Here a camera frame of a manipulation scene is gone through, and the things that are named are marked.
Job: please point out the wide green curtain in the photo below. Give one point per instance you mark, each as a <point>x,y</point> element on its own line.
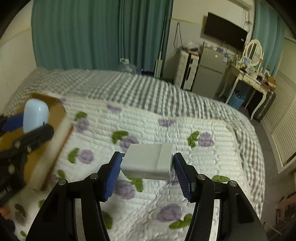
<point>76,32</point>

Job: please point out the floral quilted bedspread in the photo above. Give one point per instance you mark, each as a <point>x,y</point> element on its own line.
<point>143,85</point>

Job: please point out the light blue oval device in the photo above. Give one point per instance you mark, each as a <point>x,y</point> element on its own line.
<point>35,113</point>

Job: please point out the silver small fridge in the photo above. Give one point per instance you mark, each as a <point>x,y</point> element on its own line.
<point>208,71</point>

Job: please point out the clear water jug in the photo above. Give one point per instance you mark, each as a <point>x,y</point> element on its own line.
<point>127,67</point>

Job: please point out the brown cardboard box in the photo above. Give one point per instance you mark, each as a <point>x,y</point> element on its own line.
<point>57,120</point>

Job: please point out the white rectangular box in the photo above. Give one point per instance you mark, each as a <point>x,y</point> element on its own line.
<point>148,160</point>

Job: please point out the black wall television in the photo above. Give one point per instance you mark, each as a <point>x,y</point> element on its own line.
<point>225,32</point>

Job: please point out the dark striped suitcase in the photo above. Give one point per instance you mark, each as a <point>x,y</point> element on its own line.
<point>266,106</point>

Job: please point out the blue plastic basket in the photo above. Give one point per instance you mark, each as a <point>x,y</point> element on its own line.
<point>235,100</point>

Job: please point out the wooden chair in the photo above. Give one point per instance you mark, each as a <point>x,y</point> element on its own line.
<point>286,210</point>

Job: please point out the white plastic drawer cabinet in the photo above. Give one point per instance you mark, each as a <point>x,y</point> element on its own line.
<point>182,69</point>

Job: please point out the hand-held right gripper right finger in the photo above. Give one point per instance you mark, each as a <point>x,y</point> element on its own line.
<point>183,177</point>

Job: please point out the white dressing table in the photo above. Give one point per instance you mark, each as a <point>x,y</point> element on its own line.
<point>238,74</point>

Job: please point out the white mop pole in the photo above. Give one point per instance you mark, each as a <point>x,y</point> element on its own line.
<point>159,64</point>

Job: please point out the white oval mirror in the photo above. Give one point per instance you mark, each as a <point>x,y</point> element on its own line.
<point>254,52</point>

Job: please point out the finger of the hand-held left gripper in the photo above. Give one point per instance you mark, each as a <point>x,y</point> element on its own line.
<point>37,138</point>
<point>13,122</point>

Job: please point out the narrow green curtain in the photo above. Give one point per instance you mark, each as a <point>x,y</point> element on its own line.
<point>268,20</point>

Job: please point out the white louvred wardrobe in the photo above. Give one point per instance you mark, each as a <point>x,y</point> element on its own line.
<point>284,120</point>

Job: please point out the clear plastic bag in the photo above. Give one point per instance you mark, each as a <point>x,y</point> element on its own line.
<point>192,45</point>

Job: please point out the white floral quilt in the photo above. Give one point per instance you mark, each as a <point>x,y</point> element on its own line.
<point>148,125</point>

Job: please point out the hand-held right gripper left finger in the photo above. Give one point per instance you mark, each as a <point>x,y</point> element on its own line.
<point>112,175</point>

